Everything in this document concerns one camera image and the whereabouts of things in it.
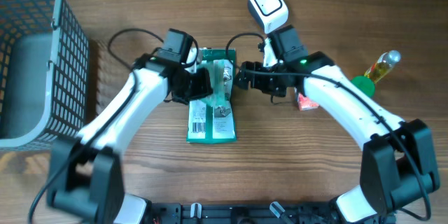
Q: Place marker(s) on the orange Kleenex tissue pack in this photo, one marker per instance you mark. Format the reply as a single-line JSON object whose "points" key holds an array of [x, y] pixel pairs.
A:
{"points": [[304, 103]]}

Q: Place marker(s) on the pale green wipes packet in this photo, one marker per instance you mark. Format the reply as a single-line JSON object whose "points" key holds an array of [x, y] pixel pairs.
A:
{"points": [[221, 80]]}

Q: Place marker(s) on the green 3M gloves package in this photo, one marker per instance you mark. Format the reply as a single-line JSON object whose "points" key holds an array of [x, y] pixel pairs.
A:
{"points": [[207, 124]]}

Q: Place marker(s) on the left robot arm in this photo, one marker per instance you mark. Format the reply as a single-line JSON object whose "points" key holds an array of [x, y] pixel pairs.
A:
{"points": [[85, 177]]}

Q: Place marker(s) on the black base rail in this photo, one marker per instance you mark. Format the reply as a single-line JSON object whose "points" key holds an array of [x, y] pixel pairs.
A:
{"points": [[196, 213]]}

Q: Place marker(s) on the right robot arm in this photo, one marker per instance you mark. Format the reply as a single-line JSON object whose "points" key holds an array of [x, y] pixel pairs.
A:
{"points": [[399, 169]]}

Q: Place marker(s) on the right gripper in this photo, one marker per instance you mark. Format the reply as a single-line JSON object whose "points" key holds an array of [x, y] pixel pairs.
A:
{"points": [[257, 83]]}

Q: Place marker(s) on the grey plastic mesh basket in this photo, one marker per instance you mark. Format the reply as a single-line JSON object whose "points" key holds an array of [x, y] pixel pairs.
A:
{"points": [[45, 58]]}

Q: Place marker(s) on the white barcode scanner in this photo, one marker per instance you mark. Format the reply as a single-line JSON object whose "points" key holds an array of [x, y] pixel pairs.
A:
{"points": [[269, 14]]}

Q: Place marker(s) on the yellow liquid clear bottle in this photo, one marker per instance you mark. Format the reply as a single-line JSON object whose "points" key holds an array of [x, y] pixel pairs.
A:
{"points": [[383, 66]]}

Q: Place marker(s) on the green lid white jar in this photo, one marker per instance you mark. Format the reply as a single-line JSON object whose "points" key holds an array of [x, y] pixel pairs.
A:
{"points": [[365, 85]]}

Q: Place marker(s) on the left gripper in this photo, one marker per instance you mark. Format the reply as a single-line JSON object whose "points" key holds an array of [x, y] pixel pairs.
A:
{"points": [[199, 87]]}

